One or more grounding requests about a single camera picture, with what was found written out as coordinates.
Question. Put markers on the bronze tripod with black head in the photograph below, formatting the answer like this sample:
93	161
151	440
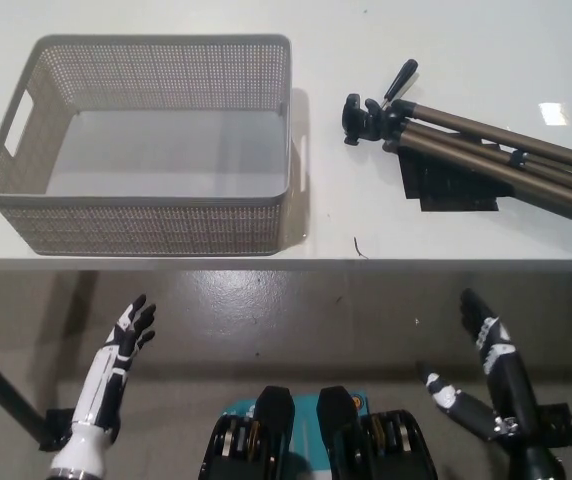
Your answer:
466	145

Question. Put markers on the grey perforated plastic basket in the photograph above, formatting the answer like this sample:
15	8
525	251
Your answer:
166	150

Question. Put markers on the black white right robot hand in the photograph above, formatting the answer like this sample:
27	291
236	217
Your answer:
508	380

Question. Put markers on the black floor plate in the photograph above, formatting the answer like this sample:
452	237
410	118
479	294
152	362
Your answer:
58	425
556	422

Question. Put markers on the black tape patch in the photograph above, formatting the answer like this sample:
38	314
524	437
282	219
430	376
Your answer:
446	185

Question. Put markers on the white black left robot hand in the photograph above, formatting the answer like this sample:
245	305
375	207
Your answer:
111	370

